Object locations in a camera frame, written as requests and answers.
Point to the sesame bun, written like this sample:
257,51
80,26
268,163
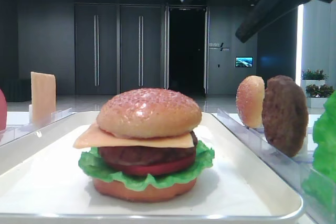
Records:
149,113
249,101

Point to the upright brown meat patty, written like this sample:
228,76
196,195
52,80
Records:
285,115

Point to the upright orange cheese slice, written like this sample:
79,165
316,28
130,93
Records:
43,98

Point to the orange cheese slice on burger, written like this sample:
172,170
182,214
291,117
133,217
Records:
95,137

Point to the red tomato slice in burger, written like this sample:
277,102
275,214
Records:
157,169

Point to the upright green lettuce leaf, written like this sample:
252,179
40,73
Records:
323,155

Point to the green lettuce in burger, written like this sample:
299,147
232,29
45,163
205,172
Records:
94,166

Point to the upright red tomato slice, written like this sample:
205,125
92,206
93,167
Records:
3,111

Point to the potted flower planter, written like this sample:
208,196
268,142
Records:
314,85

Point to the dark double door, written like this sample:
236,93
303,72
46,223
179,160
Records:
118,48

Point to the brown patty in burger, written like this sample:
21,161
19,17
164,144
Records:
133,156

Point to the bottom bun in burger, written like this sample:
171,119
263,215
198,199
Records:
150,194

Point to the cream metal tray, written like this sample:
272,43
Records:
42,183

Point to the wall display screen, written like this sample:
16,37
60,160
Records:
246,62

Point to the right long clear acrylic rail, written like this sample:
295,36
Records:
292,170

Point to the long clear acrylic rail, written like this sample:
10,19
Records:
19,124
292,170

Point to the left long clear acrylic rail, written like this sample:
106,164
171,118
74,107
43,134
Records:
19,124

